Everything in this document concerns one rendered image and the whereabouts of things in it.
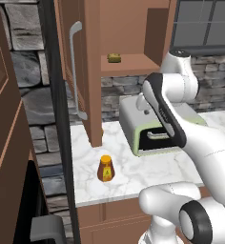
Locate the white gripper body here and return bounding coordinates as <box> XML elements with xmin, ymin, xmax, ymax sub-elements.
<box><xmin>135</xmin><ymin>92</ymin><xmax>153</xmax><ymax>116</ymax></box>

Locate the honey bottle with orange cap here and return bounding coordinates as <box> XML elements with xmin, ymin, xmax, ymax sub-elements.
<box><xmin>96</xmin><ymin>154</ymin><xmax>116</xmax><ymax>183</ymax></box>

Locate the brown counter base cabinet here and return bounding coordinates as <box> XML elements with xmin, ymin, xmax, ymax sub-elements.
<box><xmin>75</xmin><ymin>185</ymin><xmax>214</xmax><ymax>244</ymax></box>

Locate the white and green toaster oven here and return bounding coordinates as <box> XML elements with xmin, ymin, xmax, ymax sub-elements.
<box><xmin>118</xmin><ymin>94</ymin><xmax>210</xmax><ymax>157</ymax></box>

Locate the small olive yellow food item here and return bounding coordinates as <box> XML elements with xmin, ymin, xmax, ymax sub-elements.
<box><xmin>106</xmin><ymin>52</ymin><xmax>122</xmax><ymax>64</ymax></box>

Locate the plain brown cabinet door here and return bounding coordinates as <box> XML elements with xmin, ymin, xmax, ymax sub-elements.
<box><xmin>143</xmin><ymin>7</ymin><xmax>170</xmax><ymax>67</ymax></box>

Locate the black tall appliance side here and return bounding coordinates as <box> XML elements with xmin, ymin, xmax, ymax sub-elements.
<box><xmin>37</xmin><ymin>0</ymin><xmax>82</xmax><ymax>244</ymax></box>

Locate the dark framed window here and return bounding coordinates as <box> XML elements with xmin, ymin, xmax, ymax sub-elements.
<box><xmin>170</xmin><ymin>0</ymin><xmax>225</xmax><ymax>57</ymax></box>

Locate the large brown panelled door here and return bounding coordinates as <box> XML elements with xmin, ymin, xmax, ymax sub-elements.
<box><xmin>0</xmin><ymin>0</ymin><xmax>50</xmax><ymax>244</ymax></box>

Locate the grey toaster oven handle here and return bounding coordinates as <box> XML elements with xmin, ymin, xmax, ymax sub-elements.
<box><xmin>146</xmin><ymin>132</ymin><xmax>172</xmax><ymax>141</ymax></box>

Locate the brown cabinet door with handle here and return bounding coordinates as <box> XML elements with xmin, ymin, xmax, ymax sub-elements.
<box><xmin>53</xmin><ymin>0</ymin><xmax>104</xmax><ymax>148</ymax></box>

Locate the brown wall cabinet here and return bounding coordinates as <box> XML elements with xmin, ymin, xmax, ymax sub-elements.
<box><xmin>99</xmin><ymin>0</ymin><xmax>178</xmax><ymax>78</ymax></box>

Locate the long grey cabinet door handle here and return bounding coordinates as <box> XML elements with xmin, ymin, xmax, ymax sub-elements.
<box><xmin>68</xmin><ymin>20</ymin><xmax>89</xmax><ymax>121</ymax></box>

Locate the dark grey curved handle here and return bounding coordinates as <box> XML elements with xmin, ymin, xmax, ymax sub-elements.
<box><xmin>29</xmin><ymin>213</ymin><xmax>68</xmax><ymax>244</ymax></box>

